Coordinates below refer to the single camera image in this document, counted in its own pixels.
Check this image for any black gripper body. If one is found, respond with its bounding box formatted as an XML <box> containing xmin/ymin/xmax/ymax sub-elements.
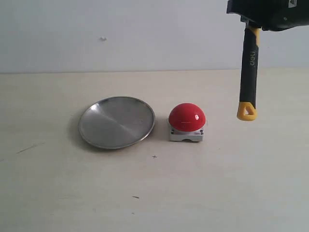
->
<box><xmin>226</xmin><ymin>0</ymin><xmax>309</xmax><ymax>31</ymax></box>

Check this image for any yellow black claw hammer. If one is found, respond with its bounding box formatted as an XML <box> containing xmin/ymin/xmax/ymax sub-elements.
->
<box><xmin>237</xmin><ymin>21</ymin><xmax>260</xmax><ymax>121</ymax></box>

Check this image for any red dome push button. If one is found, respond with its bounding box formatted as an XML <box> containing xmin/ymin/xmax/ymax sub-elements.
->
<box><xmin>168</xmin><ymin>103</ymin><xmax>207</xmax><ymax>142</ymax></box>

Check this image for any round stainless steel plate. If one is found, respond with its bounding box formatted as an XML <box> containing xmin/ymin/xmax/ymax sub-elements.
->
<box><xmin>78</xmin><ymin>96</ymin><xmax>155</xmax><ymax>150</ymax></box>

